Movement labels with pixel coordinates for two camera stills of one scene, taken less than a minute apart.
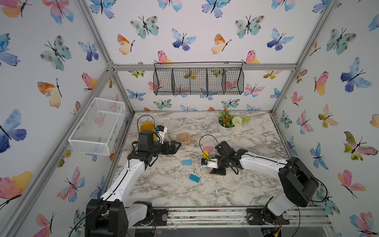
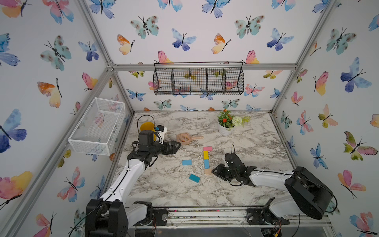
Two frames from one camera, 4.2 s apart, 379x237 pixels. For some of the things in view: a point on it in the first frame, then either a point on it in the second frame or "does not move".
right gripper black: (215, 171) -> (218, 171)
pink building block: (208, 148) does not move
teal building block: (194, 178) does not move
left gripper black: (167, 151) does not move
